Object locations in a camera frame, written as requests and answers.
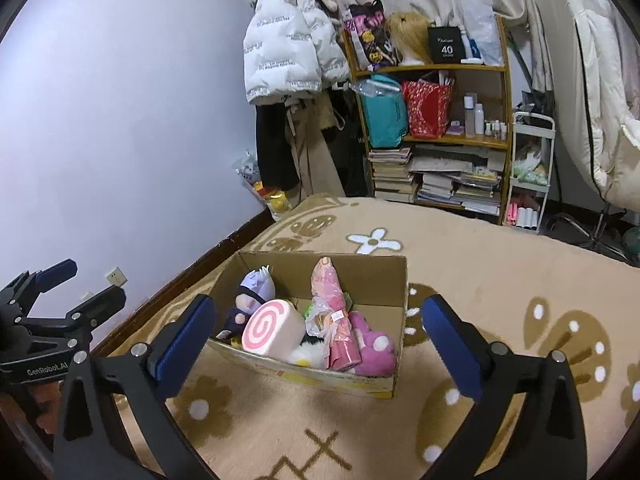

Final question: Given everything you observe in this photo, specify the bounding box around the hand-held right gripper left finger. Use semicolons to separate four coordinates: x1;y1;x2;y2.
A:
52;294;219;480

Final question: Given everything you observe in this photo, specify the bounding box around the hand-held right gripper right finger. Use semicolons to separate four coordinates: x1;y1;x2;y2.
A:
420;294;589;480

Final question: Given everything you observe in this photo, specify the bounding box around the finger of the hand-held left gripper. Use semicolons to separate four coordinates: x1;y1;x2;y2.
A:
0;258;79;312
22;285;127;346

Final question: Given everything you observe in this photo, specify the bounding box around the white-haired doll plush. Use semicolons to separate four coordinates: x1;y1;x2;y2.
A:
217;266;276;344

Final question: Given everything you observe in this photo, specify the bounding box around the pink swiss roll plush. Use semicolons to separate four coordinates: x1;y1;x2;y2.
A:
241;298;307;361

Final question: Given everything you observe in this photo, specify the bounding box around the printed cardboard box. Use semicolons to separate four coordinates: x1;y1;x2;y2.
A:
207;251;409;401

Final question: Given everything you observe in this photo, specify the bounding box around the white chicken plush black hat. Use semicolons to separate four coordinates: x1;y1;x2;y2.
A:
289;334;332;369

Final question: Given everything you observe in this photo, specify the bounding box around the person's left hand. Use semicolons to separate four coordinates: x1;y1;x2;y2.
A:
0;385;67;442

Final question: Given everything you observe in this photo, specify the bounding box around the magenta plush toy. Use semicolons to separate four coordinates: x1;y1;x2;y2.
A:
347;310;396;379

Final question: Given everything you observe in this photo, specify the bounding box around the pile of magazines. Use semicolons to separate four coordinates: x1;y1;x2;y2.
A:
412;144;507;216

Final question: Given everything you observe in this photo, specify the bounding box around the plastic wrapped bouquet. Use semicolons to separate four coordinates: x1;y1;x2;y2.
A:
232;150;294;222

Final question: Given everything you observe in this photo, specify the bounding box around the stack of books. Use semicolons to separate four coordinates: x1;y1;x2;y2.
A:
368;147;414;204

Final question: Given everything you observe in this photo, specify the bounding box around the pale green cloth bundle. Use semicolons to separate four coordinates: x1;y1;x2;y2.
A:
514;157;548;185

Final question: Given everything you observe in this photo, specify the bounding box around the black hanging garment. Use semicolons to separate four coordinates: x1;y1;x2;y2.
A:
253;101;302;192

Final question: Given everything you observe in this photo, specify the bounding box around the beige hanging garment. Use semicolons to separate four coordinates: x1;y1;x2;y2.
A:
284;94;347;207

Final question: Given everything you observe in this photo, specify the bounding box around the red patterned bag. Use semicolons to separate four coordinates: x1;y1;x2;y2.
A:
402;77;454;140

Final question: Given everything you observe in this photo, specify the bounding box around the white trolley cart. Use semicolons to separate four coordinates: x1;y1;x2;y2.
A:
504;112;556;236

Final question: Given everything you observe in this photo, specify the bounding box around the wooden shelf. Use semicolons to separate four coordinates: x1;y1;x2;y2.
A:
342;14;514;226

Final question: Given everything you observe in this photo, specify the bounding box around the teal bag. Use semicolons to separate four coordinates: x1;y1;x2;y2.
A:
357;74;410;149

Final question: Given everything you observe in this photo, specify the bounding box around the chair with white quilt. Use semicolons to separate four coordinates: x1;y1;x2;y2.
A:
547;0;640;262

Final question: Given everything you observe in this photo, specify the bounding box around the black gift box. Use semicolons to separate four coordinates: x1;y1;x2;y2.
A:
427;25;464;65

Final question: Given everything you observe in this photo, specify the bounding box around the white puffer jacket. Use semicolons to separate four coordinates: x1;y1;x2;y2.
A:
243;0;351;106

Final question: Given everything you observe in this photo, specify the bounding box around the blond wig on head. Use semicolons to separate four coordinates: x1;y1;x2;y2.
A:
384;11;436;66

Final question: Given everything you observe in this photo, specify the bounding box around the clear plastic bag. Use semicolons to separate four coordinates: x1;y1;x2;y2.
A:
457;0;504;66

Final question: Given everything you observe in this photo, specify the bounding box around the black printed tote bag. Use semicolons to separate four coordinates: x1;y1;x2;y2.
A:
347;0;401;72

